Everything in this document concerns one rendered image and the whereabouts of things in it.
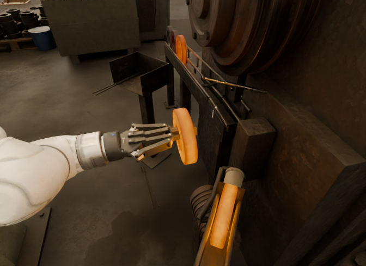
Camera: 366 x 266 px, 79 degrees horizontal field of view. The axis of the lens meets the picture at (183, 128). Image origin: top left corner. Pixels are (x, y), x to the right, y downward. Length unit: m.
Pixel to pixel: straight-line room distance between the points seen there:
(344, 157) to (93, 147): 0.56
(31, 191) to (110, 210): 1.08
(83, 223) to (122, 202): 0.24
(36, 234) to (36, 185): 1.13
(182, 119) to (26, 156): 0.32
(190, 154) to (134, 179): 1.06
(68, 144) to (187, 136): 0.28
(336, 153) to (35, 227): 1.46
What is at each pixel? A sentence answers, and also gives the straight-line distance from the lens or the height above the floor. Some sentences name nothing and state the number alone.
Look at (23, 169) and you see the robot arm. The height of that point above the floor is 0.96.
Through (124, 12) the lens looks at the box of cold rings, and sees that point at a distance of 3.13.
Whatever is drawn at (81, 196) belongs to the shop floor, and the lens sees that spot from 1.60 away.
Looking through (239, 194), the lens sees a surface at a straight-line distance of 0.66.
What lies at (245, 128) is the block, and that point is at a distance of 0.70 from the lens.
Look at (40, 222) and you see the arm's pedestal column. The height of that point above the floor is 0.02.
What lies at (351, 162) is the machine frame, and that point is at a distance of 0.60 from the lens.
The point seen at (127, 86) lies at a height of 0.60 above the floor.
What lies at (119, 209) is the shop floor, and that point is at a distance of 1.47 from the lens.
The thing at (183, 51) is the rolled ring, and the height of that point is 0.70.
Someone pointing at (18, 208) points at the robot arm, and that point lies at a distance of 0.42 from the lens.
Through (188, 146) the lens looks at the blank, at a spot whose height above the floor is 0.86.
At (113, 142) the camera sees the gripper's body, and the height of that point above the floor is 0.86.
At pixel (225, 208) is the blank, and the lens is 0.54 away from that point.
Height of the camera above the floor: 1.23
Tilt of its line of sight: 40 degrees down
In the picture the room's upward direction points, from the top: straight up
